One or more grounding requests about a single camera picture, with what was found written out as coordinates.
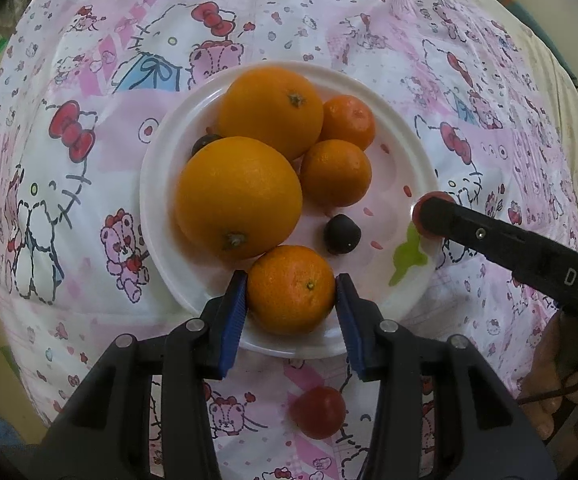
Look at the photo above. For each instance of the large orange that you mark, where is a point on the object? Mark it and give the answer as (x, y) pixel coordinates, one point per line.
(237, 198)
(275, 106)

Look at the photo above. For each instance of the pink cartoon bed sheet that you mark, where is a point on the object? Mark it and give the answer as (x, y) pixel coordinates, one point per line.
(85, 84)

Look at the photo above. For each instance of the small tangerine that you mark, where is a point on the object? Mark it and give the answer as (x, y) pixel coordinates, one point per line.
(335, 174)

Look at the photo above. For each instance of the small mandarin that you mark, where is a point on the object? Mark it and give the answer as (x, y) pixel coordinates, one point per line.
(348, 119)

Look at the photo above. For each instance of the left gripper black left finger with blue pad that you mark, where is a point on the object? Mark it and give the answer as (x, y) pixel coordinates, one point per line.
(103, 430)

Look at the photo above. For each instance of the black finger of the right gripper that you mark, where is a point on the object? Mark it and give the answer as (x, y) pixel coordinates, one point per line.
(533, 260)

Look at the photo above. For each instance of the red tomato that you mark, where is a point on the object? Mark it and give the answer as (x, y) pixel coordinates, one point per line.
(319, 413)
(415, 215)

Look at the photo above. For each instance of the dark plum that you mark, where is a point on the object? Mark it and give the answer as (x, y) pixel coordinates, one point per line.
(341, 235)

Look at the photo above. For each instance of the person's right hand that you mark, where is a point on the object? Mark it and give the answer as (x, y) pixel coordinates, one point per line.
(548, 374)

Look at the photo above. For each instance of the pink white plate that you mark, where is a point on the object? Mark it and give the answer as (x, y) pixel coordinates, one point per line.
(392, 265)

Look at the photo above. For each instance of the medium mandarin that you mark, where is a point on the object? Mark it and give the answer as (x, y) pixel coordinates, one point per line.
(290, 291)

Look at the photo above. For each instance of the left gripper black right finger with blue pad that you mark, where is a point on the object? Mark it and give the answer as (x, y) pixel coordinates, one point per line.
(479, 430)

